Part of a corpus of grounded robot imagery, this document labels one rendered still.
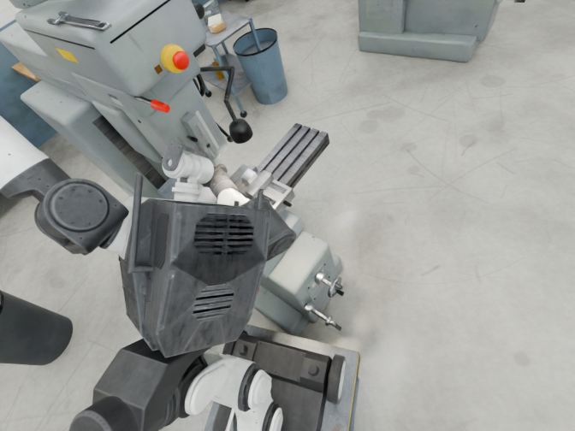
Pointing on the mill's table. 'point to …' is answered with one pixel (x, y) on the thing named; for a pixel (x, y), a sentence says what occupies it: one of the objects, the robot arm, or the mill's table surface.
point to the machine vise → (276, 193)
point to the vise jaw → (258, 184)
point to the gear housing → (164, 91)
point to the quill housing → (186, 101)
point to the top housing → (115, 38)
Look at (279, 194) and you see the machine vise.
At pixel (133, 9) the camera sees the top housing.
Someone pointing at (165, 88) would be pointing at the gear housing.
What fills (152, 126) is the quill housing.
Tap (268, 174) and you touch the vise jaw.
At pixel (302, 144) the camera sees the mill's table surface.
